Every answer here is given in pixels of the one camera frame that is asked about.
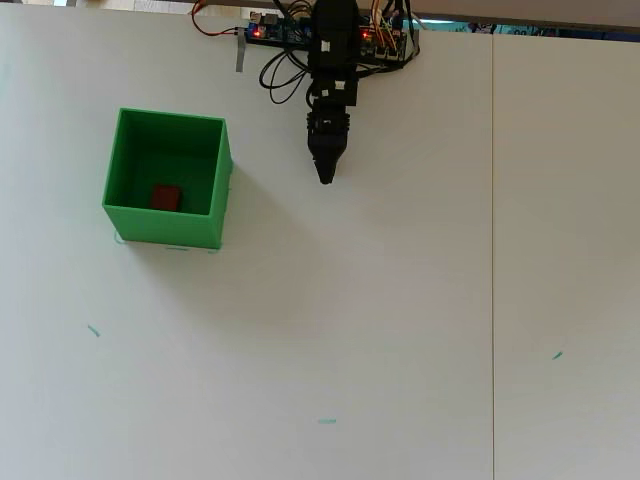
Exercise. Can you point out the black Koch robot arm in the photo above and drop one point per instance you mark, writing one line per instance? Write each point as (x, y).
(332, 30)

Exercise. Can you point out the grey tape strip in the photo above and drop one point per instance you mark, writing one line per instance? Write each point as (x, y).
(240, 50)

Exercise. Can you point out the blue circuit board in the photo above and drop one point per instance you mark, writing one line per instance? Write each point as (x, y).
(280, 31)

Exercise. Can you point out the red block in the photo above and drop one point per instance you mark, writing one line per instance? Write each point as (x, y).
(166, 197)

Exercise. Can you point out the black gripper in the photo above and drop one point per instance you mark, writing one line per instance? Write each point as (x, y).
(327, 122)

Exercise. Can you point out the green plastic bin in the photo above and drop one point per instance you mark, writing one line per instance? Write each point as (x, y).
(165, 225)

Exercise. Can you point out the green circuit board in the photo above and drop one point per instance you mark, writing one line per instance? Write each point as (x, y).
(387, 42)

